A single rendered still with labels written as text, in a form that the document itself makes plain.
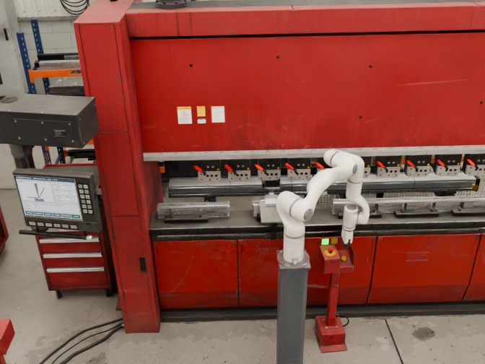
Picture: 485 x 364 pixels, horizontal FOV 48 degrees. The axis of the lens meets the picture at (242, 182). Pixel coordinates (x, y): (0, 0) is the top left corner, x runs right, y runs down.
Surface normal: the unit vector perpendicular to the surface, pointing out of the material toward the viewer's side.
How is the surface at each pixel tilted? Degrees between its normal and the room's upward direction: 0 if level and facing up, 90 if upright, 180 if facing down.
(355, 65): 90
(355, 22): 90
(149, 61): 90
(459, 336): 0
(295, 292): 90
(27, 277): 0
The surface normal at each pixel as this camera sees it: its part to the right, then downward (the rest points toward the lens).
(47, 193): -0.16, 0.50
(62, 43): 0.06, 0.50
